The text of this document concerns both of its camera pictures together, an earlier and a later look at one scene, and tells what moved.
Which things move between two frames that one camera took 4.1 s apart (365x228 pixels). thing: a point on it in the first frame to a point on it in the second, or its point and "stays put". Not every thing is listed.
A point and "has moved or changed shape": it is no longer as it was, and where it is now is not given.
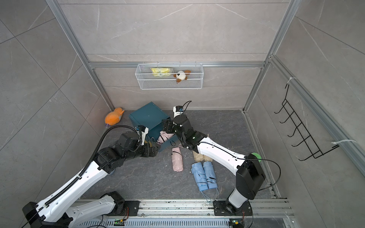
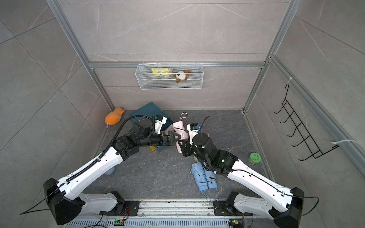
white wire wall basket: (169, 76) stays put
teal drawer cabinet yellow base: (151, 117) stays put
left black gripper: (153, 152) to (168, 142)
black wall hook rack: (315, 152) stays put
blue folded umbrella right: (210, 176) stays put
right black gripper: (168, 125) to (186, 148)
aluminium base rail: (197, 213) stays put
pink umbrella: (177, 158) has moved or changed shape
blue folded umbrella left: (197, 169) stays put
